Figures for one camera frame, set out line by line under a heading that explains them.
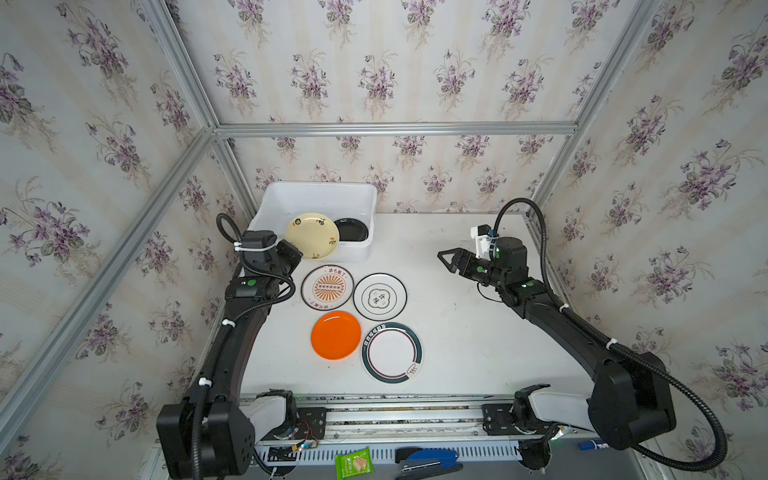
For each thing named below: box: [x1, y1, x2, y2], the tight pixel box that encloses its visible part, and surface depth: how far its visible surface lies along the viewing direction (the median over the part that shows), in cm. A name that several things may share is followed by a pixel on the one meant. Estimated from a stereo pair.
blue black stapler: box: [395, 447, 463, 480], surface depth 68 cm
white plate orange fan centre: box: [301, 264, 355, 311], surface depth 100 cm
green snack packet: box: [334, 446, 374, 480], surface depth 69 cm
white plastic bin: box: [248, 181, 378, 262], surface depth 114 cm
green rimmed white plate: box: [361, 322, 424, 385], surface depth 86 cm
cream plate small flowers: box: [285, 212, 340, 260], surface depth 85 cm
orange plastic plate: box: [311, 311, 362, 360], surface depth 89 cm
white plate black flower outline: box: [353, 273, 408, 322], surface depth 97 cm
